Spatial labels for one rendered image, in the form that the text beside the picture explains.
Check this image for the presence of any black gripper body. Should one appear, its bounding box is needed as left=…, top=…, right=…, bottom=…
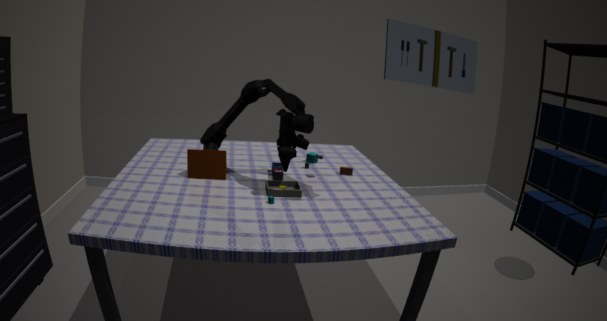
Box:
left=276, top=128, right=297, bottom=158

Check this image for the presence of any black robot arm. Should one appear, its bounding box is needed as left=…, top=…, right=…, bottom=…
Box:
left=200, top=79, right=314, bottom=150

